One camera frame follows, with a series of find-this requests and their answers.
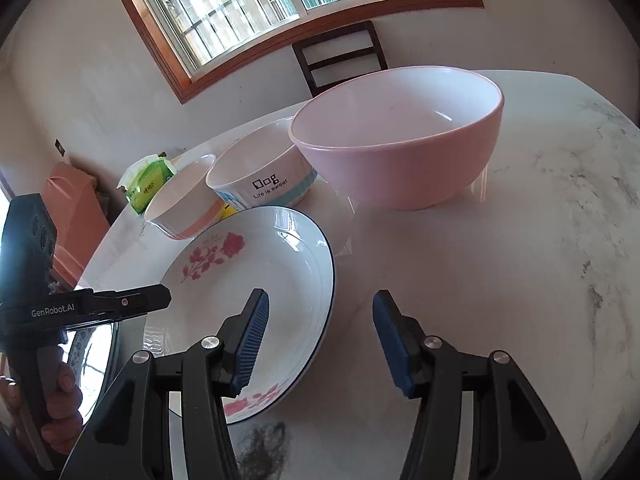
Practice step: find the round yellow sticker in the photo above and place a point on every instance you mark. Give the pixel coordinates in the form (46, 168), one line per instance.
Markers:
(227, 211)

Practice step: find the small white bowl pink stripe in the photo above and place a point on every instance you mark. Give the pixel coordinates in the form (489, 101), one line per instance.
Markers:
(185, 210)

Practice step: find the wooden framed window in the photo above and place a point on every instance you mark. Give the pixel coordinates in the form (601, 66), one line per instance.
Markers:
(250, 10)

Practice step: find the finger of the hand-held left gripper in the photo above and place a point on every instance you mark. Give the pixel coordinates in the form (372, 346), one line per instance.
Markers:
(130, 302)

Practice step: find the wall switch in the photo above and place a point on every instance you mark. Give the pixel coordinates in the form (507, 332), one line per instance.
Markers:
(60, 147)

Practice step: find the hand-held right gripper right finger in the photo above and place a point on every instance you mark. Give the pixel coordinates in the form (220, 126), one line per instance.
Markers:
(392, 345)

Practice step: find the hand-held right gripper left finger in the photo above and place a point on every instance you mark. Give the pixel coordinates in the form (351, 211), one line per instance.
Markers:
(252, 340)

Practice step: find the large pink bowl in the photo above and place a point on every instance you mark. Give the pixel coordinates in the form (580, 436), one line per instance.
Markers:
(400, 175)

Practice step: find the white bowl blue stripe print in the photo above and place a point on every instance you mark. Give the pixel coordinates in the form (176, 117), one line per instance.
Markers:
(270, 185)

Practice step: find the orange cloth covered furniture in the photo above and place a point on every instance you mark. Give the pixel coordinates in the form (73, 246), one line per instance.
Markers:
(70, 240)

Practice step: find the green tissue pack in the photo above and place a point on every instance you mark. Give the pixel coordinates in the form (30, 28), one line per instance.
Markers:
(150, 180)

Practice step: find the dark wooden chair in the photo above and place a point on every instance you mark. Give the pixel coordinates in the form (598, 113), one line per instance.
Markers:
(345, 58)

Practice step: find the white plate pink flowers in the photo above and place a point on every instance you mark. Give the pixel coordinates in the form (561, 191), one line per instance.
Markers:
(260, 260)

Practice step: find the person's left hand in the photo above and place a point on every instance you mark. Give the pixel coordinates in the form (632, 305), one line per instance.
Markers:
(62, 400)

